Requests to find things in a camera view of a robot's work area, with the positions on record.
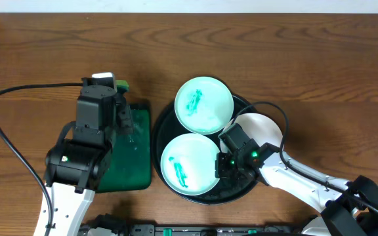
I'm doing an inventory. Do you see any black round tray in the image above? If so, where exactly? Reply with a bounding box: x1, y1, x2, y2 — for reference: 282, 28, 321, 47
150, 102, 257, 205

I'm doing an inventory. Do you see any white plate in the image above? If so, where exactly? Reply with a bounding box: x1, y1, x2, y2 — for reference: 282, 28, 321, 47
235, 113, 283, 147

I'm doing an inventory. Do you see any mint plate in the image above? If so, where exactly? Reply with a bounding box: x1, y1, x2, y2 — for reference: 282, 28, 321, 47
174, 76, 234, 135
160, 133, 220, 196

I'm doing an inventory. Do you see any green sponge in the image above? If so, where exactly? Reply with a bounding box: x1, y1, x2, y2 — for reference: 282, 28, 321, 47
115, 80, 129, 94

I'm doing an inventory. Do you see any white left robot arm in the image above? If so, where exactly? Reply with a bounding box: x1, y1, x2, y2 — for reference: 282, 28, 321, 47
34, 72, 133, 235

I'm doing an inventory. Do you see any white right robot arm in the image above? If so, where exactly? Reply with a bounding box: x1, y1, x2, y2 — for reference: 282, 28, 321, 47
216, 123, 378, 235

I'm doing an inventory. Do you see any black rectangular sponge tray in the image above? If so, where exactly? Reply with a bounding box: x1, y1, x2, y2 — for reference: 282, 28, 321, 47
97, 104, 152, 193

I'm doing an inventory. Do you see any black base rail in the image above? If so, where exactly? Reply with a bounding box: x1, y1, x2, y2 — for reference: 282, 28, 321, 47
77, 214, 301, 236

